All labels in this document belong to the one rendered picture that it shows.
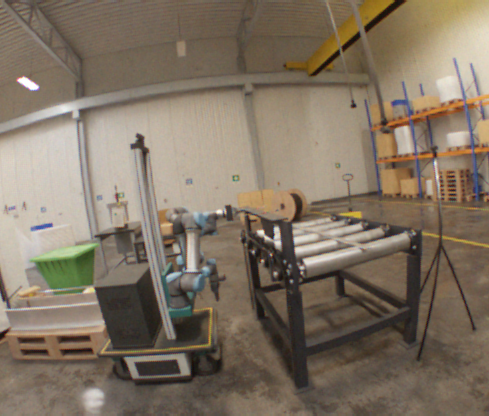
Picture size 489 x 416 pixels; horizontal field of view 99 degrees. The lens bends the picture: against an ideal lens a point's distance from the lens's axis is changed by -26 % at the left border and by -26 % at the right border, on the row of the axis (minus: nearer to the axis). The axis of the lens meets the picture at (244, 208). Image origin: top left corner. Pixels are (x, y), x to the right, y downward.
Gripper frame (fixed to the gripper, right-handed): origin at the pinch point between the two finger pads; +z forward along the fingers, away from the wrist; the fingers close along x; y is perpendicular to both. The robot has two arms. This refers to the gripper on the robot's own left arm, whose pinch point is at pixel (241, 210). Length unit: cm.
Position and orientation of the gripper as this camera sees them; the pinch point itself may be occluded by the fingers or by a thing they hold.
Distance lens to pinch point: 228.2
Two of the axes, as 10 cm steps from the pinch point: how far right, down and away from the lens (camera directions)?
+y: 1.8, 0.6, -9.8
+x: -1.4, -9.9, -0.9
